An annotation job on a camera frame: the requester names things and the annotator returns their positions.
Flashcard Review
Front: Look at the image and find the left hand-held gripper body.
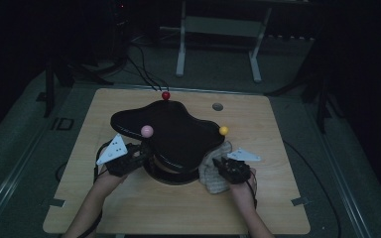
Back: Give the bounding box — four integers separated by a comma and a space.
95, 133, 147, 179

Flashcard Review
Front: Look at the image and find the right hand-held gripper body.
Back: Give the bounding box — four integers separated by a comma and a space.
215, 147, 262, 185

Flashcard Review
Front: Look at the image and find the grey fluffy cloth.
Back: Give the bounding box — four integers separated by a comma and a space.
197, 140, 234, 195

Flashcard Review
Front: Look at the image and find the black wavy ridged tray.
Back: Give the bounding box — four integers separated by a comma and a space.
109, 99, 226, 175

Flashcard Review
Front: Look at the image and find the person's left hand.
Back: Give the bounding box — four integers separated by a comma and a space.
94, 162, 131, 196

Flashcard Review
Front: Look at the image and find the person's right hand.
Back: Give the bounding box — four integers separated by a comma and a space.
228, 167, 259, 213

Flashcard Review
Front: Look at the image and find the pink ball knob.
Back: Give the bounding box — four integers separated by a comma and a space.
140, 124, 155, 139

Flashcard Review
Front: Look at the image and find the grey tape piece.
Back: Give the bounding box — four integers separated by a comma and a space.
291, 196, 310, 207
48, 197, 66, 208

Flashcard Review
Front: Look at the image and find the black metal stand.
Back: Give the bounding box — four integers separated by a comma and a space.
264, 43, 345, 135
36, 59, 77, 118

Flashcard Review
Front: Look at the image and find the left hand-held gripper cable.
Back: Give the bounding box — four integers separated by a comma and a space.
78, 141, 114, 238

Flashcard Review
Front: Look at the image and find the hand-held gripper cable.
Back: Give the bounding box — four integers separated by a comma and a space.
78, 141, 114, 238
246, 168, 259, 210

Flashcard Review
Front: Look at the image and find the right hand-held gripper cable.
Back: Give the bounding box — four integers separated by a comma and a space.
246, 168, 259, 210

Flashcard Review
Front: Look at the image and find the black cable loop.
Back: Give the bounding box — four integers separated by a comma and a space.
55, 162, 67, 183

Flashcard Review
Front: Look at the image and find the black long floor cable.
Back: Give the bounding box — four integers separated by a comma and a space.
282, 140, 343, 238

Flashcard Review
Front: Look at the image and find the white metal stand frame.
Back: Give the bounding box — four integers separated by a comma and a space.
177, 0, 274, 83

